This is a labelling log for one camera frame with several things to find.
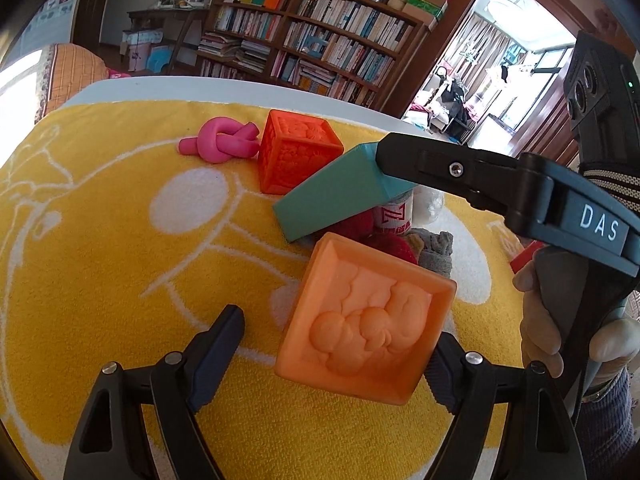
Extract wooden bookshelf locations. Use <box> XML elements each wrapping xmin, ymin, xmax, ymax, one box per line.
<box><xmin>196</xmin><ymin>0</ymin><xmax>427</xmax><ymax>110</ymax></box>

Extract small pink foam knot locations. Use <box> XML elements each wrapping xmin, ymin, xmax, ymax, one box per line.
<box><xmin>177</xmin><ymin>117</ymin><xmax>260</xmax><ymax>164</ymax></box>

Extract white bottle in bag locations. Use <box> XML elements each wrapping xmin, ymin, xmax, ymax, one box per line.
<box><xmin>373</xmin><ymin>190</ymin><xmax>413</xmax><ymax>235</ymax></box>

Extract orange plaid pillow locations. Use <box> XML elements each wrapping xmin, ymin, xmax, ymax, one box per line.
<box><xmin>36</xmin><ymin>44</ymin><xmax>108</xmax><ymax>122</ymax></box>

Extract white wardrobe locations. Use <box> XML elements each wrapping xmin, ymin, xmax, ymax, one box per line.
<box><xmin>3</xmin><ymin>0</ymin><xmax>78</xmax><ymax>65</ymax></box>

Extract stacked gift boxes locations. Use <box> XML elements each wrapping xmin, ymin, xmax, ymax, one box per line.
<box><xmin>387</xmin><ymin>0</ymin><xmax>454</xmax><ymax>32</ymax></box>

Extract red pompom ball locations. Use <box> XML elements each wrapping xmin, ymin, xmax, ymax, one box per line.
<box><xmin>322</xmin><ymin>209</ymin><xmax>418</xmax><ymax>264</ymax></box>

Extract wooden door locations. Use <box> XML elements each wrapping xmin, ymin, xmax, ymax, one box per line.
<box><xmin>510</xmin><ymin>74</ymin><xmax>578</xmax><ymax>167</ymax></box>

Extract yellow patterned towel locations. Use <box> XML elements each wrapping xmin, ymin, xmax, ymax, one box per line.
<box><xmin>0</xmin><ymin>98</ymin><xmax>532</xmax><ymax>480</ymax></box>

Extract red biscuit tin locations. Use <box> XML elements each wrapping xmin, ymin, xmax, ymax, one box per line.
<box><xmin>510</xmin><ymin>240</ymin><xmax>546</xmax><ymax>274</ymax></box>

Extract wooden desk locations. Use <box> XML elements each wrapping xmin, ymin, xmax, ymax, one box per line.
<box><xmin>120</xmin><ymin>8</ymin><xmax>208</xmax><ymax>75</ymax></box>

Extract light orange rubber block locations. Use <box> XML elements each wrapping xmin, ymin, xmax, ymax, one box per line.
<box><xmin>274</xmin><ymin>233</ymin><xmax>457</xmax><ymax>405</ymax></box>

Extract clear plastic bag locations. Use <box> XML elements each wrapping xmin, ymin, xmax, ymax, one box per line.
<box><xmin>412</xmin><ymin>185</ymin><xmax>445</xmax><ymax>226</ymax></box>

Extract dark orange rubber block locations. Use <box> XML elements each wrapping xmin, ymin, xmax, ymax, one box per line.
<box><xmin>258</xmin><ymin>110</ymin><xmax>344</xmax><ymax>195</ymax></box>

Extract right hand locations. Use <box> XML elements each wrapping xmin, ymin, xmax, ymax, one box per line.
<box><xmin>512</xmin><ymin>259</ymin><xmax>640</xmax><ymax>391</ymax></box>

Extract teal box lid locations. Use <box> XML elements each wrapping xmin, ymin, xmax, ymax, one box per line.
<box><xmin>272</xmin><ymin>142</ymin><xmax>414</xmax><ymax>243</ymax></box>

